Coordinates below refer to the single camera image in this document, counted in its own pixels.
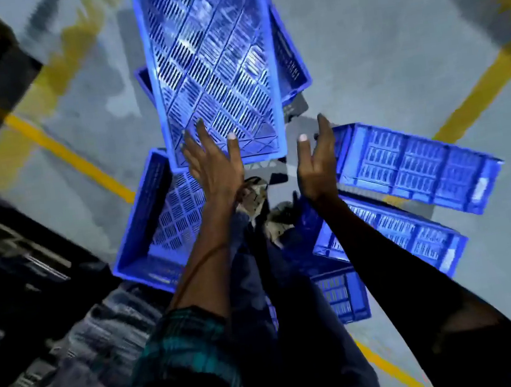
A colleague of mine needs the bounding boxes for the person's left hand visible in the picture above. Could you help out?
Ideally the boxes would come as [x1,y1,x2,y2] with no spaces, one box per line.
[177,114,249,210]

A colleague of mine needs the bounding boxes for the teal plaid shirt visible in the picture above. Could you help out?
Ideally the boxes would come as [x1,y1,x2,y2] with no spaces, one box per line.
[80,264,511,387]

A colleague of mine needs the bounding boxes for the grey striped bundle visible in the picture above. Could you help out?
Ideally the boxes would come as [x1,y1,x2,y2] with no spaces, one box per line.
[0,278,174,387]

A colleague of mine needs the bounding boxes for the person's right hand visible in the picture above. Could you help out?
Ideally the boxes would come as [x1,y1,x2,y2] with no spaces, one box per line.
[289,112,344,204]

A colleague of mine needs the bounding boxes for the dark blue jeans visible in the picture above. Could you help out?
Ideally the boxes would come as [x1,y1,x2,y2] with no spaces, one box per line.
[218,196,384,387]

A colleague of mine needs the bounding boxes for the tan strappy sandal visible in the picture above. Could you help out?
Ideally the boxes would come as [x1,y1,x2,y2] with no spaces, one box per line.
[262,202,299,242]
[235,178,271,224]

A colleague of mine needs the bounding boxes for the person's right forearm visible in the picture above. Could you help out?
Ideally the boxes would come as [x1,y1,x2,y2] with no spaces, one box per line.
[307,169,511,387]

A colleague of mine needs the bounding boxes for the person's left forearm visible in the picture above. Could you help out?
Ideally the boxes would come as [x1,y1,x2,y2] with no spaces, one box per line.
[153,197,256,329]

